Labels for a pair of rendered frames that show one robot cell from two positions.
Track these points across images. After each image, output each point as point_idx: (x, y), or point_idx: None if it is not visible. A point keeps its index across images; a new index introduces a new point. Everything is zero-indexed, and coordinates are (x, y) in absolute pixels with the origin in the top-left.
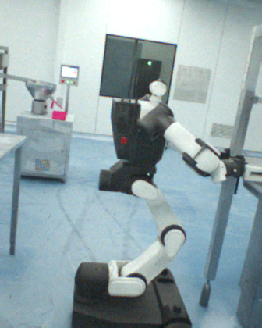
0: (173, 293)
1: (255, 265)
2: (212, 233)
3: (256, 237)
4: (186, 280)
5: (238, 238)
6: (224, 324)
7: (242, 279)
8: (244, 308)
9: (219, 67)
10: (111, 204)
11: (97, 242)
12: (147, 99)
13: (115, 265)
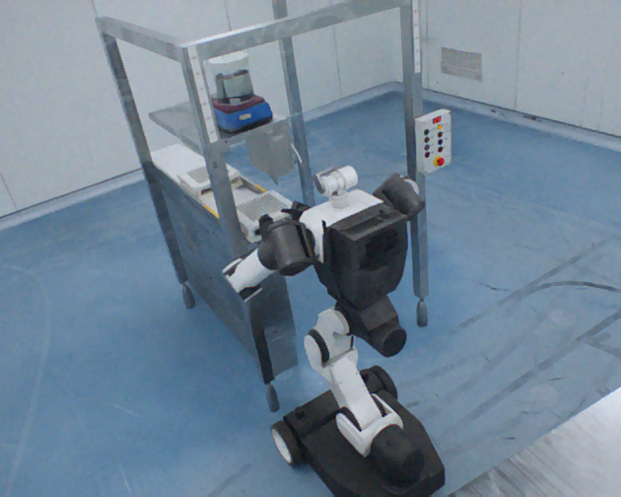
0: (328, 396)
1: (278, 307)
2: (255, 334)
3: (263, 286)
4: (232, 440)
5: (43, 424)
6: (298, 382)
7: (267, 339)
8: (281, 356)
9: None
10: None
11: None
12: (296, 223)
13: (370, 426)
